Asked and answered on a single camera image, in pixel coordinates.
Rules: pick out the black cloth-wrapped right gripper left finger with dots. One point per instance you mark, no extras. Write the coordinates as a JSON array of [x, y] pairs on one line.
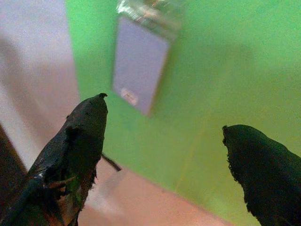
[[77, 141]]

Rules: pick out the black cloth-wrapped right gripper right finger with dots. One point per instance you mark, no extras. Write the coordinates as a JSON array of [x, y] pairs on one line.
[[265, 169]]

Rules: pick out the white rectangular key tag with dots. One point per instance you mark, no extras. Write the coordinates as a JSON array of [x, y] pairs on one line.
[[140, 68]]

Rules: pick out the green table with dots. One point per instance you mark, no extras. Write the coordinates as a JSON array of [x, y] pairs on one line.
[[188, 99]]

